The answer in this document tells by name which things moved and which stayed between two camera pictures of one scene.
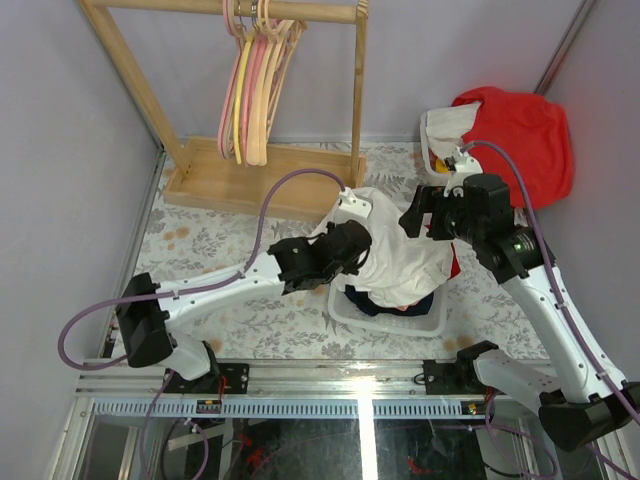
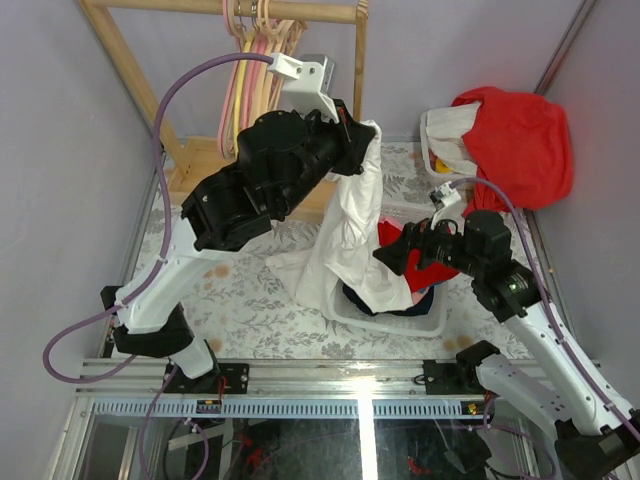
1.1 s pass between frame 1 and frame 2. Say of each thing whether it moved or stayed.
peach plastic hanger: stayed
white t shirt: moved
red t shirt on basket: stayed
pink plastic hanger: stayed
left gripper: moved
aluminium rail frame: stayed
